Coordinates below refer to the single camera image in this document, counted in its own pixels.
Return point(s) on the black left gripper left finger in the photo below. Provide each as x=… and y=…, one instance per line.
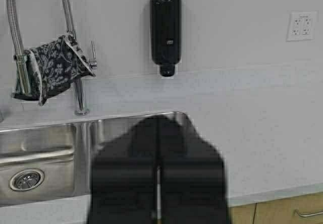
x=122, y=176

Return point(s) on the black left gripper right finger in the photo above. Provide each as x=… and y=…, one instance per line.
x=193, y=177

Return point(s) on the black white floral cloth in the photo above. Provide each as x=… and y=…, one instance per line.
x=52, y=68

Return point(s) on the stainless steel sink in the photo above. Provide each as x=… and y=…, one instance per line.
x=52, y=162

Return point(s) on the chrome spring kitchen faucet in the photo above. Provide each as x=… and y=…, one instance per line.
x=20, y=56

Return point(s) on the metal cabinet drawer handle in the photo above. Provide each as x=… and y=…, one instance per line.
x=308, y=214

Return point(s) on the black wall soap dispenser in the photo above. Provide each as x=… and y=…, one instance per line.
x=166, y=34

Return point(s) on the white wall power outlet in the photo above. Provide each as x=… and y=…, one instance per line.
x=302, y=25

